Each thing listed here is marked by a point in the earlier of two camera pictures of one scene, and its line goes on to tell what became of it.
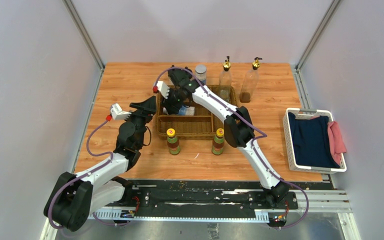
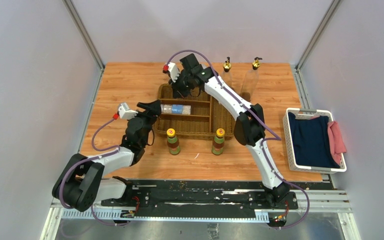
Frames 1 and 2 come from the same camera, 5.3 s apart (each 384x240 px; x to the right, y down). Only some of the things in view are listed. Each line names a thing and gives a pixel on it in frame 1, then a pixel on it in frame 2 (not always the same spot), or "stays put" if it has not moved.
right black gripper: [168, 103] to [178, 92]
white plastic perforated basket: [306, 113] stays put
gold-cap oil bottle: [250, 82] stays put
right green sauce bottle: [218, 142] stays put
